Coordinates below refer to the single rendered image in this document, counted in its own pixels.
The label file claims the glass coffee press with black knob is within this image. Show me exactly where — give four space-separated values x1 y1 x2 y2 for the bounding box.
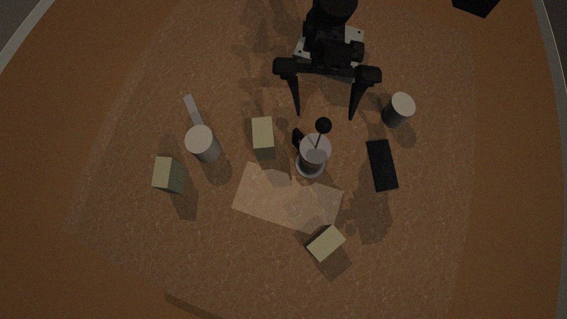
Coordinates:
292 117 332 179

